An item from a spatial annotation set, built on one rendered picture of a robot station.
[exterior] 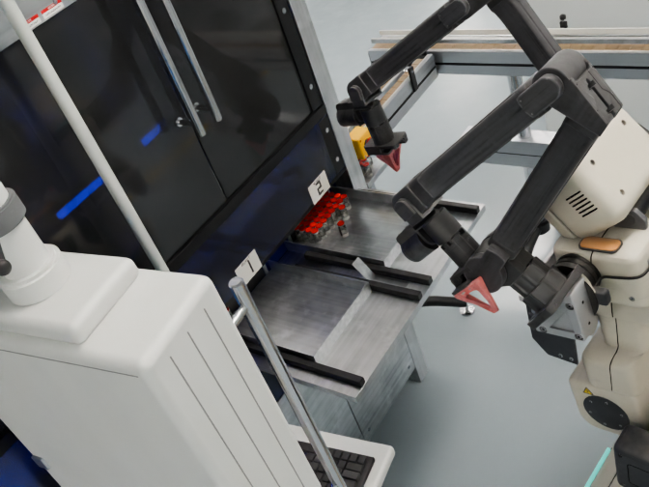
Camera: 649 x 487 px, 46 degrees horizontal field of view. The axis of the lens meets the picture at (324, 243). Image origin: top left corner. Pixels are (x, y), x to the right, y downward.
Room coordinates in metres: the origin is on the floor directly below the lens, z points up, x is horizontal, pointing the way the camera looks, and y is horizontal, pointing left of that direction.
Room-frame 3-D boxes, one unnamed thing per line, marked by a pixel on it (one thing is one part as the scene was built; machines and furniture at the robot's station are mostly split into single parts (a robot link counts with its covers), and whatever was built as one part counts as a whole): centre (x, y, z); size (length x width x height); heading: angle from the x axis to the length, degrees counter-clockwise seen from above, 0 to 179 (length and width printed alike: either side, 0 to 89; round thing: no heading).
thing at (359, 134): (2.02, -0.21, 0.99); 0.08 x 0.07 x 0.07; 43
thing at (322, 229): (1.82, -0.05, 0.90); 0.18 x 0.02 x 0.05; 133
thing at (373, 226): (1.76, -0.11, 0.90); 0.34 x 0.26 x 0.04; 43
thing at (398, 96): (2.32, -0.32, 0.92); 0.69 x 0.15 x 0.16; 133
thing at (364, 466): (1.13, 0.27, 0.82); 0.40 x 0.14 x 0.02; 51
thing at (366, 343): (1.59, -0.03, 0.87); 0.70 x 0.48 x 0.02; 133
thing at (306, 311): (1.53, 0.14, 0.90); 0.34 x 0.26 x 0.04; 43
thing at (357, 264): (1.51, -0.10, 0.91); 0.14 x 0.03 x 0.06; 42
